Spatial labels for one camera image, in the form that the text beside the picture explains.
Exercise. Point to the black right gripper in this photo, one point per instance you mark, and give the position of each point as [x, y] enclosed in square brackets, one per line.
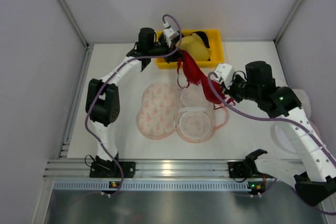
[230, 92]

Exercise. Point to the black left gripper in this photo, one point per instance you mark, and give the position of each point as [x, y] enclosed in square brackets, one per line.
[171, 55]

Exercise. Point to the red lace bra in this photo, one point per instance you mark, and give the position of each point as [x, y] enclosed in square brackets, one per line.
[194, 75]

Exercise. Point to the peach tulip print laundry bag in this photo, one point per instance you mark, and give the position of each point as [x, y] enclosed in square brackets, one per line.
[166, 109]

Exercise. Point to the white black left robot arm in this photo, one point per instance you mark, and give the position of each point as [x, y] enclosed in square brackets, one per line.
[103, 101]

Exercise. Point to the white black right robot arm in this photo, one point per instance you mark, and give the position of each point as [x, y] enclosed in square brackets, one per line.
[314, 183]

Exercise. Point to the yellow bra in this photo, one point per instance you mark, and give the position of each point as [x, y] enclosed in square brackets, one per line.
[195, 47]

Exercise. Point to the black bra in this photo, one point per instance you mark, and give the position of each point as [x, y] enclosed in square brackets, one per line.
[203, 36]

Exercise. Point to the yellow plastic bin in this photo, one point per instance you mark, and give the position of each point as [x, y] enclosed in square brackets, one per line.
[217, 55]

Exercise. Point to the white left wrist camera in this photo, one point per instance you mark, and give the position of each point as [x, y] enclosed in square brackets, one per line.
[171, 35]

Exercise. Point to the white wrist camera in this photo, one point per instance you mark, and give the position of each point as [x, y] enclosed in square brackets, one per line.
[171, 35]
[224, 74]

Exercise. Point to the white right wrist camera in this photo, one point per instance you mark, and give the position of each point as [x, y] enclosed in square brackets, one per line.
[224, 74]

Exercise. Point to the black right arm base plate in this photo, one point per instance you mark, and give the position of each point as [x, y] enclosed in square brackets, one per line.
[244, 170]

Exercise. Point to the aluminium front rail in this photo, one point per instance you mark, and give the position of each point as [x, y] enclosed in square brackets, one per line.
[145, 169]

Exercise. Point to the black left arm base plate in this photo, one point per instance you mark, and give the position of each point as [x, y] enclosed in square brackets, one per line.
[110, 169]

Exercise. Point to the white slotted cable duct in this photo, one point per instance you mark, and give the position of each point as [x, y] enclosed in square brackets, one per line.
[143, 185]

